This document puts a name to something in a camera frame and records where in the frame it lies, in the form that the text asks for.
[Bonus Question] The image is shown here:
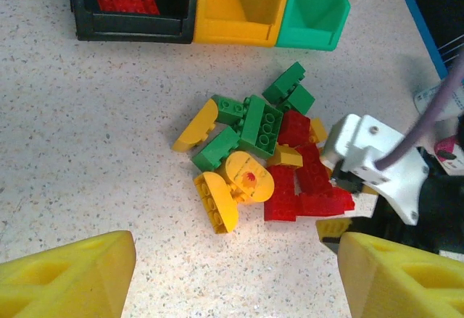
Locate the small yellow lego brick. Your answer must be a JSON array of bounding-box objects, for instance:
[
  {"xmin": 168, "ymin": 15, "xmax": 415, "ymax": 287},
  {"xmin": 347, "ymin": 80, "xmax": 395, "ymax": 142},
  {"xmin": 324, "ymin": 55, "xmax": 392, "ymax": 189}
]
[
  {"xmin": 266, "ymin": 144, "xmax": 304, "ymax": 169},
  {"xmin": 307, "ymin": 117, "xmax": 330, "ymax": 146}
]

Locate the green square lego brick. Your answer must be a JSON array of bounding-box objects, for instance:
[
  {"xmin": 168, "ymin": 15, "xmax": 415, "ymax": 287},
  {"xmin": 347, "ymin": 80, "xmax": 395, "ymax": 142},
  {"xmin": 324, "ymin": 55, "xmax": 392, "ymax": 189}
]
[{"xmin": 278, "ymin": 85, "xmax": 315, "ymax": 116}]

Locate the small green studded lego brick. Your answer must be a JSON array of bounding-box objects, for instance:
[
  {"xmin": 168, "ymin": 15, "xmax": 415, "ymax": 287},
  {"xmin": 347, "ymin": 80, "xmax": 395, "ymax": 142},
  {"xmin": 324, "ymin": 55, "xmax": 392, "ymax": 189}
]
[{"xmin": 209, "ymin": 93, "xmax": 245, "ymax": 126}]

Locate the black plastic bin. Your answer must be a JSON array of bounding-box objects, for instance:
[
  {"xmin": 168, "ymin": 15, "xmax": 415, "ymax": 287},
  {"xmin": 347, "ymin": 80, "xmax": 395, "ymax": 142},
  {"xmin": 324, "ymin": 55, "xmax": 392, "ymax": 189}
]
[{"xmin": 67, "ymin": 0, "xmax": 199, "ymax": 45}]

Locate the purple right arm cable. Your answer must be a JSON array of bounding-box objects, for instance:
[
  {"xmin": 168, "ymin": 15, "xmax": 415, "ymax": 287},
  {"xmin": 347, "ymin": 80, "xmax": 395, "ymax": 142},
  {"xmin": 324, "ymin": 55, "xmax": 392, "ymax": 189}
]
[{"xmin": 376, "ymin": 55, "xmax": 464, "ymax": 170}]

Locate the green sloped lego brick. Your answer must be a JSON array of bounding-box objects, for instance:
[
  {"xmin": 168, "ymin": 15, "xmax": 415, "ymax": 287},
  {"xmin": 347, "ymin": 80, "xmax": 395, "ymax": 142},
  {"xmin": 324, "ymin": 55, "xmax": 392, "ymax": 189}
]
[{"xmin": 191, "ymin": 125, "xmax": 242, "ymax": 172}]

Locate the green long hollow lego brick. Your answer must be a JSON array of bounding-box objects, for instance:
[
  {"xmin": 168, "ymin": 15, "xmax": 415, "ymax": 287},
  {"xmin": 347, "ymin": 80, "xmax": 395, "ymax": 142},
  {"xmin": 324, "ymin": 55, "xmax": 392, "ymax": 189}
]
[{"xmin": 237, "ymin": 94, "xmax": 285, "ymax": 159}]

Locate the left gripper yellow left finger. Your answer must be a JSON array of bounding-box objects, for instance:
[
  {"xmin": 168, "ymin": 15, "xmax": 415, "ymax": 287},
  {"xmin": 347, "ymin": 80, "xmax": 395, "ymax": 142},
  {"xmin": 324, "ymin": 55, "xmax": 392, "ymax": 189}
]
[{"xmin": 0, "ymin": 230, "xmax": 137, "ymax": 318}]

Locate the red lego brick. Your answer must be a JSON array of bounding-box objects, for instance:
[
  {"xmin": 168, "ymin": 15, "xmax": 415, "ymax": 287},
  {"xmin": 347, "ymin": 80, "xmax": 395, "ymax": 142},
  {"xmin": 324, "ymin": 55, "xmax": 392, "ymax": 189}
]
[
  {"xmin": 95, "ymin": 0, "xmax": 161, "ymax": 16},
  {"xmin": 296, "ymin": 186, "xmax": 356, "ymax": 218},
  {"xmin": 277, "ymin": 110, "xmax": 312, "ymax": 148},
  {"xmin": 294, "ymin": 143, "xmax": 336, "ymax": 196},
  {"xmin": 263, "ymin": 164, "xmax": 300, "ymax": 222}
]

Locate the yellow plastic bin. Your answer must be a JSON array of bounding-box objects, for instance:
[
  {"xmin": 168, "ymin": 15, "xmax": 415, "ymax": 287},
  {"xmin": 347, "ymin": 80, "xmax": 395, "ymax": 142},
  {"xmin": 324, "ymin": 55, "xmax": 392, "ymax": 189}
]
[{"xmin": 194, "ymin": 0, "xmax": 289, "ymax": 49}]

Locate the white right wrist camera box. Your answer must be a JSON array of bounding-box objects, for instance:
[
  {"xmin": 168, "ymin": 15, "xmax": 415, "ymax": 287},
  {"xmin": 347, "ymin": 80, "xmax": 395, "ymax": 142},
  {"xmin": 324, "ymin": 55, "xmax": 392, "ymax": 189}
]
[{"xmin": 320, "ymin": 114, "xmax": 431, "ymax": 227}]

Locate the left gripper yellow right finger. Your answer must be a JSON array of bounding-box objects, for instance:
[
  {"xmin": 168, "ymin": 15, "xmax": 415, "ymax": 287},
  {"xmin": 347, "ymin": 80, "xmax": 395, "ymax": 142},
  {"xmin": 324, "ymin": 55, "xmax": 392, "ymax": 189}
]
[{"xmin": 339, "ymin": 231, "xmax": 464, "ymax": 318}]

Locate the yellow round printed lego brick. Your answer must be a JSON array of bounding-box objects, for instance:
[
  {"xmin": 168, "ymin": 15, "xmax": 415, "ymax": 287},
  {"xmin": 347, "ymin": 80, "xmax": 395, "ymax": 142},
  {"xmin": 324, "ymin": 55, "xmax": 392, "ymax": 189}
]
[{"xmin": 224, "ymin": 150, "xmax": 276, "ymax": 204}]

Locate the green plastic bin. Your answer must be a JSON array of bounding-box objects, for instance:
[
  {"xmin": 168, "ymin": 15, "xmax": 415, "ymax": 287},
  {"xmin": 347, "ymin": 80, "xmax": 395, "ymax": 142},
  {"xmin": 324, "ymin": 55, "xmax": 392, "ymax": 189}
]
[{"xmin": 275, "ymin": 0, "xmax": 352, "ymax": 51}]

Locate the red flat lego brick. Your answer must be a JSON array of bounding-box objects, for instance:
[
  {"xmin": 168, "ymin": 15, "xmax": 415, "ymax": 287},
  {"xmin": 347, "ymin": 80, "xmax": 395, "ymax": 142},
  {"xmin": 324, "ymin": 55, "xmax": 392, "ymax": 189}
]
[{"xmin": 95, "ymin": 0, "xmax": 161, "ymax": 16}]

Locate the yellow half-round lego brick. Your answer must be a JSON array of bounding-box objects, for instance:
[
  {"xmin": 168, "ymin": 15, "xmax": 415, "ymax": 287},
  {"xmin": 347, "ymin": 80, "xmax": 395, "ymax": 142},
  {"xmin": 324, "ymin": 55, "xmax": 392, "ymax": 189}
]
[
  {"xmin": 171, "ymin": 99, "xmax": 219, "ymax": 153},
  {"xmin": 192, "ymin": 171, "xmax": 239, "ymax": 235}
]

